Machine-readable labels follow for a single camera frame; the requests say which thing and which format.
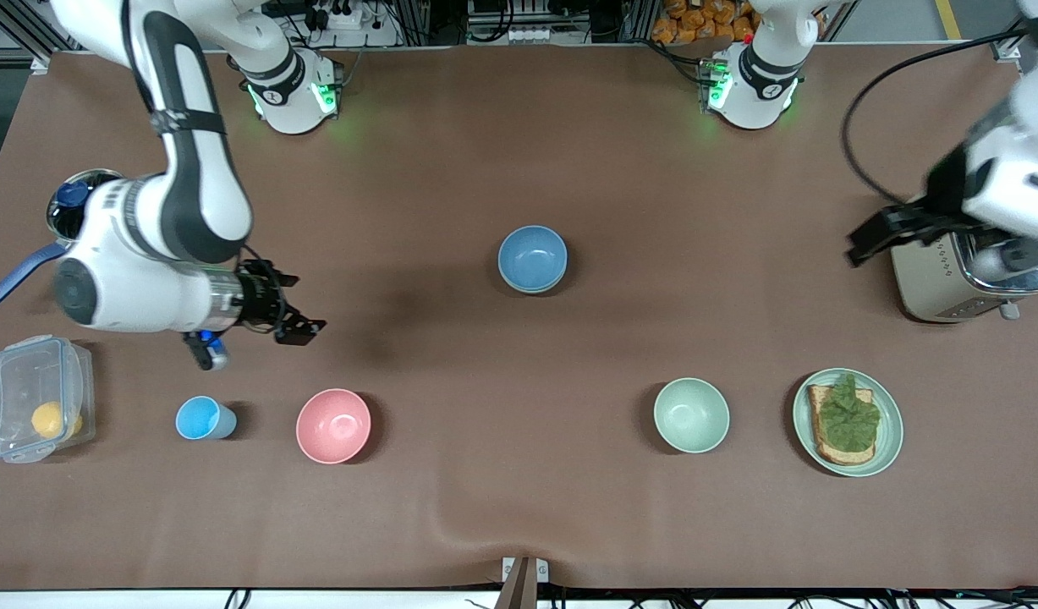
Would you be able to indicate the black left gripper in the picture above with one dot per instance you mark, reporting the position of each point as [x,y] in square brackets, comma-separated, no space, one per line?
[944,188]

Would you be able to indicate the brown wooden bar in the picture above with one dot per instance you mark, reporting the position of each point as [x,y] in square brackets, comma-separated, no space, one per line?
[518,592]

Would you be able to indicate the brown table cloth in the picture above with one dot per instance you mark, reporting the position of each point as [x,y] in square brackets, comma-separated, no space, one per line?
[518,423]

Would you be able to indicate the blue bowl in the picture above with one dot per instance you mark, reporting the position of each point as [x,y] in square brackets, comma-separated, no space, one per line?
[531,254]

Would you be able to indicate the silver toaster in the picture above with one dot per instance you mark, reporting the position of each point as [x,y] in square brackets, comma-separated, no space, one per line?
[933,288]

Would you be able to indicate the clear plastic lidded container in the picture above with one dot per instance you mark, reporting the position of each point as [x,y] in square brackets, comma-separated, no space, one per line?
[28,372]

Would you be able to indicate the bag of orange snacks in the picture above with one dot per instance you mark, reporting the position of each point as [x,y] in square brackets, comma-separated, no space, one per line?
[705,21]

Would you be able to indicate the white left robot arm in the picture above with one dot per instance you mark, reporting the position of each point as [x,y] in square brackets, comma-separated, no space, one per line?
[1013,186]

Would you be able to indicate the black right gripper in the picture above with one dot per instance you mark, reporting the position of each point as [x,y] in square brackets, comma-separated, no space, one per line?
[257,298]

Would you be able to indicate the pan lid blue knob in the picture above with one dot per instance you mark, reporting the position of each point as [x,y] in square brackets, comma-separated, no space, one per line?
[72,194]

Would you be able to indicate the light green plate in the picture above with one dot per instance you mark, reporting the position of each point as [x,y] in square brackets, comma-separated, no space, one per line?
[891,423]

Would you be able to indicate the green lettuce leaf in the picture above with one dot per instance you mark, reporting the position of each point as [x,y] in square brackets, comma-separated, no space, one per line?
[850,419]

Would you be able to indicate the small white power strip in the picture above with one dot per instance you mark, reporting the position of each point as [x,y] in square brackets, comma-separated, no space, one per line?
[531,34]

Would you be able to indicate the white power strip with plugs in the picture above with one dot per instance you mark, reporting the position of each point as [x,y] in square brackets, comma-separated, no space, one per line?
[341,15]

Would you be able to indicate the yellow lemon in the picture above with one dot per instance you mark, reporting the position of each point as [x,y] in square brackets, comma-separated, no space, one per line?
[48,419]

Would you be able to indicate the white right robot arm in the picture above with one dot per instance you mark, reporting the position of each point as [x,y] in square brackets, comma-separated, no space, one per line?
[193,169]

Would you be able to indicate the toast slice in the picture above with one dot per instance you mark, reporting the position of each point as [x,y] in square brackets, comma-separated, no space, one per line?
[827,444]

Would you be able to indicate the pink bowl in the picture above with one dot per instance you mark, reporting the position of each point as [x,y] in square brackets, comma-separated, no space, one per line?
[333,425]

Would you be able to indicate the metal table clamp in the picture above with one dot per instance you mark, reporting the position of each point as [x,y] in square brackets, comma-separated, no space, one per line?
[510,568]

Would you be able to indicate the light blue cup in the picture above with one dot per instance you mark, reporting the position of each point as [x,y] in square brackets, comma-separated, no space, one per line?
[199,418]

